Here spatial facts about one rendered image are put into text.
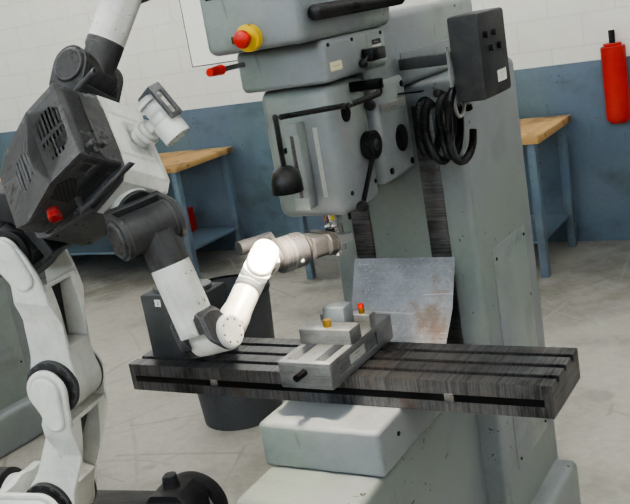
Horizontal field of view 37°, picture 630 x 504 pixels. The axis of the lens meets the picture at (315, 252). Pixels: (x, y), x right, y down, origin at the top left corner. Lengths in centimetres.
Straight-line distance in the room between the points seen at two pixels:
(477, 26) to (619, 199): 427
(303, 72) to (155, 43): 581
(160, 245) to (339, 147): 50
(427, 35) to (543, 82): 381
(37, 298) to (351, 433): 81
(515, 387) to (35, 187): 115
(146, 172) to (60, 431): 71
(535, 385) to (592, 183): 443
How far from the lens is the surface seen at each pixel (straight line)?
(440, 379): 228
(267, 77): 225
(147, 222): 203
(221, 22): 219
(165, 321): 274
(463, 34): 237
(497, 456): 290
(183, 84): 786
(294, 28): 209
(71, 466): 252
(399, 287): 274
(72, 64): 226
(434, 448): 258
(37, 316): 237
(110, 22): 231
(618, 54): 625
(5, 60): 916
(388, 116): 243
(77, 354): 241
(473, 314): 273
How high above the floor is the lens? 179
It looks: 14 degrees down
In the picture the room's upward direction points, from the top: 10 degrees counter-clockwise
